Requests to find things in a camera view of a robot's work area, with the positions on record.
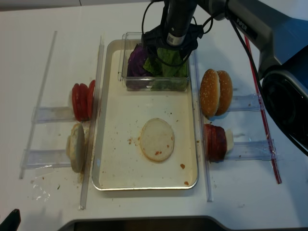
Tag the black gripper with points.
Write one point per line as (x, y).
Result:
(184, 44)

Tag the green lettuce leaf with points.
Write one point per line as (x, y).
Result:
(158, 69)

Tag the black left arm gripper tip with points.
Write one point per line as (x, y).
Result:
(12, 222)

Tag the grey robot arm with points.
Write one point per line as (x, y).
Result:
(276, 46)

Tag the clear lettuce container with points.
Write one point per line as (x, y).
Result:
(128, 43)

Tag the green lettuce pile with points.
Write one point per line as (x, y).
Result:
(178, 82)

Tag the tomato slice stack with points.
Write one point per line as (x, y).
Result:
(82, 97)

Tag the brown meat patty stack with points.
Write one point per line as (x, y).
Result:
(215, 142)

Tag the pale bread slice stack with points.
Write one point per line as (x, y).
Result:
(76, 145)

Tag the purple cabbage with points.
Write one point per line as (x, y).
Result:
(136, 61)

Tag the sesame bun top left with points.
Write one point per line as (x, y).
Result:
(209, 93)

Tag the sesame bun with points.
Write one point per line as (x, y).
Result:
(226, 92)
(209, 93)

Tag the sesame bun top right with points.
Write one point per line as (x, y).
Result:
(226, 92)

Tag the bottom bun slice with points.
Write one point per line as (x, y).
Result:
(157, 140)

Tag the metal baking tray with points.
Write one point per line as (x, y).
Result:
(119, 163)

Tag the clear far left strip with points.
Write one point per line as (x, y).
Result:
(38, 104)

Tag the white patty pusher block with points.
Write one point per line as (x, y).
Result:
(229, 139)

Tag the red plastic strip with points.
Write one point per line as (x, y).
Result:
(272, 148)

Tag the dark grey base housing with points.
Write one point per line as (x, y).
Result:
(182, 223)

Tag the clear bun dispenser rail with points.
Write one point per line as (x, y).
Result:
(251, 102)

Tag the clear tomato dispenser rail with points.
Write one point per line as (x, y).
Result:
(43, 115)

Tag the clear left guide rail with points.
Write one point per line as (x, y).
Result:
(89, 149)

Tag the clear guide rail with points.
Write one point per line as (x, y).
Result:
(89, 149)
(209, 194)

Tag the clear patty dispenser rail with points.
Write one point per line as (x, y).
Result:
(254, 150)

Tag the clear right guide rail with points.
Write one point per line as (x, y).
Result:
(209, 194)

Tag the clear bread dispenser rail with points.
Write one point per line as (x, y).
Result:
(33, 159)

